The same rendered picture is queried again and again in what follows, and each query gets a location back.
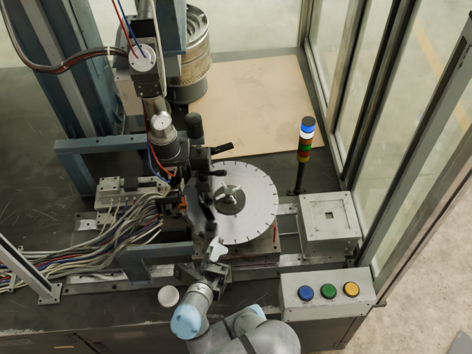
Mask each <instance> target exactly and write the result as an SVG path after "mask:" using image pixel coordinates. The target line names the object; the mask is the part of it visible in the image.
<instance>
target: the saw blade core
mask: <svg viewBox="0 0 472 354"><path fill-rule="evenodd" d="M224 164H225V165H223V162H217V163H214V164H211V168H210V171H215V170H218V169H225V170H226V171H227V172H228V173H227V176H220V177H216V176H211V177H212V188H211V192H210V193H209V194H210V197H211V198H212V200H213V196H214V193H215V191H217V189H219V188H220V187H222V185H221V182H224V183H225V185H235V186H237V187H238V186H242V188H241V189H242V190H243V191H244V193H245V196H246V203H245V205H244V207H243V209H242V210H240V211H239V212H237V213H235V214H223V213H221V212H219V211H218V210H217V209H216V208H215V206H214V204H212V205H210V206H208V207H206V206H205V204H204V203H203V201H202V200H201V199H199V200H198V196H197V191H196V189H195V185H196V179H195V178H197V173H196V174H194V175H193V177H191V178H190V180H189V181H188V182H187V183H186V185H185V187H184V189H183V192H182V195H183V196H181V197H184V196H185V195H186V205H185V206H181V213H182V215H183V219H184V221H185V222H186V224H187V225H188V227H189V228H190V229H191V231H193V232H194V233H195V234H196V235H198V234H199V235H198V236H199V237H201V238H202V239H204V240H206V241H209V240H210V242H211V241H212V240H213V239H214V238H215V237H216V236H218V241H217V243H219V244H222V240H223V244H226V245H230V244H235V240H236V244H241V243H244V242H248V241H250V240H252V239H254V238H256V237H258V236H259V235H260V234H262V233H263V232H265V231H266V230H267V229H268V227H269V225H271V223H272V222H273V221H270V220H269V218H271V219H273V220H274V219H275V216H276V214H277V209H278V205H274V204H278V195H273V194H277V190H276V187H275V185H274V184H273V182H272V181H271V179H270V178H269V177H268V176H266V174H265V173H264V172H263V171H262V170H260V169H258V168H257V167H255V166H253V165H250V164H247V163H244V162H236V164H235V161H225V162H224ZM212 165H213V166H214V167H213V166H212ZM246 165H247V167H246ZM255 170H256V171H255ZM264 176H265V178H264ZM272 184H273V185H272ZM188 186H189V187H188ZM271 214H272V215H271ZM184 216H185V217H184ZM266 223H267V224H268V225H267V224H266ZM192 224H193V225H192ZM257 231H258V232H259V233H260V234H259V233H258V232H257ZM199 232H201V233H199ZM210 237H211V239H210ZM247 237H248V239H249V240H248V239H247Z"/></svg>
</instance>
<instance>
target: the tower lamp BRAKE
mask: <svg viewBox="0 0 472 354"><path fill-rule="evenodd" d="M315 123H316V121H315V119H314V118H313V117H311V116H306V117H304V118H303V119H302V120H301V130H302V131H303V132H306V133H310V132H313V131H314V129H315Z"/></svg>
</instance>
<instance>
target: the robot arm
mask: <svg viewBox="0 0 472 354"><path fill-rule="evenodd" d="M217 241H218V236H216V237H215V238H214V239H213V240H212V241H211V243H210V245H209V247H208V249H207V251H206V253H205V256H204V260H203V262H202V264H201V266H200V268H199V272H198V273H196V272H195V271H194V270H192V269H191V268H189V267H188V266H186V265H185V264H184V263H182V262H179V263H176V264H174V267H173V276H174V277H175V278H177V279H178V280H180V281H181V282H182V283H183V284H185V285H186V286H188V287H189V289H188V290H187V292H186V293H185V296H184V297H183V299H182V301H181V302H180V304H179V306H178V307H177V309H175V311H174V314H173V317H172V319H171V330H172V332H173V333H174V334H176V336H177V337H178V338H181V339H185V342H186V343H187V346H188V349H189V351H190V354H301V347H300V343H299V338H298V336H297V335H296V333H295V331H294V330H293V329H292V328H291V327H290V326H289V325H287V324H286V323H284V322H282V321H279V320H267V319H266V317H265V315H264V313H263V311H262V309H261V308H260V306H259V305H257V304H254V305H252V306H248V307H246V308H244V309H243V310H241V311H239V312H237V313H235V314H233V315H231V316H229V317H226V318H224V319H222V320H220V321H218V322H216V323H214V324H212V325H210V324H209V322H208V320H207V317H206V313H207V311H208V309H209V306H210V305H211V302H212V301H218V300H219V299H220V296H221V294H223V292H224V290H225V288H226V286H227V284H226V283H225V277H226V275H227V274H228V268H229V265H226V264H223V263H217V264H215V263H209V262H210V261H212V262H216V261H217V260H218V257H219V256H220V255H223V254H227V252H228V248H227V247H224V246H223V245H221V244H219V243H217Z"/></svg>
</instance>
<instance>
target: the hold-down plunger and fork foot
mask: <svg viewBox="0 0 472 354"><path fill-rule="evenodd" d="M195 189H196V191H197V186H196V185H195ZM197 196H198V200H199V199H200V198H201V199H202V201H203V203H204V204H205V206H206V207H208V206H210V205H212V204H213V200H212V198H211V197H210V194H209V192H198V191H197Z"/></svg>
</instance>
